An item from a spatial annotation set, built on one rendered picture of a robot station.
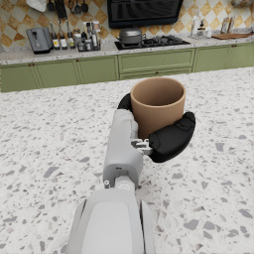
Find brown paper cup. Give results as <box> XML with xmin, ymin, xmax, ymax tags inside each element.
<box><xmin>129</xmin><ymin>76</ymin><xmax>188</xmax><ymax>140</ymax></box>

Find green kitchen cabinet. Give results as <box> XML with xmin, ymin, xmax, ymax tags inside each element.
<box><xmin>0</xmin><ymin>41</ymin><xmax>254</xmax><ymax>93</ymax></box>

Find black gas stove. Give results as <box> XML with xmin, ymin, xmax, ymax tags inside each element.
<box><xmin>113</xmin><ymin>35</ymin><xmax>191</xmax><ymax>52</ymax></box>

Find grey cooking pot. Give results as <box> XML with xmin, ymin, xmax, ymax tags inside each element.
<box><xmin>115</xmin><ymin>27</ymin><xmax>147</xmax><ymax>47</ymax></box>

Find black spice rack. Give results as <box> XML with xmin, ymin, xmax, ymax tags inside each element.
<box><xmin>76</xmin><ymin>21</ymin><xmax>102</xmax><ymax>53</ymax></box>

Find dark glass bottle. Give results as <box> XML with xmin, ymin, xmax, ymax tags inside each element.
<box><xmin>49</xmin><ymin>21</ymin><xmax>62</xmax><ymax>52</ymax></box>
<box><xmin>57</xmin><ymin>21</ymin><xmax>68</xmax><ymax>51</ymax></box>
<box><xmin>64</xmin><ymin>19</ymin><xmax>76</xmax><ymax>50</ymax></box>

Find grey toaster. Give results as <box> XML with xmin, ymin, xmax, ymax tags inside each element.
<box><xmin>25</xmin><ymin>26</ymin><xmax>55</xmax><ymax>56</ymax></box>

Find black range hood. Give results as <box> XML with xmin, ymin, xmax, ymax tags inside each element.
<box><xmin>106</xmin><ymin>0</ymin><xmax>185</xmax><ymax>30</ymax></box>

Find clear glass bottle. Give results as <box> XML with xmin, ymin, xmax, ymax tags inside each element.
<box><xmin>190</xmin><ymin>11</ymin><xmax>201</xmax><ymax>38</ymax></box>

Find hanging black utensils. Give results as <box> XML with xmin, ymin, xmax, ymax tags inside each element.
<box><xmin>46</xmin><ymin>0</ymin><xmax>89</xmax><ymax>20</ymax></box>

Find wooden cutting board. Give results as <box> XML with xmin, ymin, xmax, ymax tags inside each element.
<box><xmin>211</xmin><ymin>32</ymin><xmax>254</xmax><ymax>41</ymax></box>

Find knife block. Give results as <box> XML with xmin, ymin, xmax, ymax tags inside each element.
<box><xmin>219</xmin><ymin>16</ymin><xmax>236</xmax><ymax>35</ymax></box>

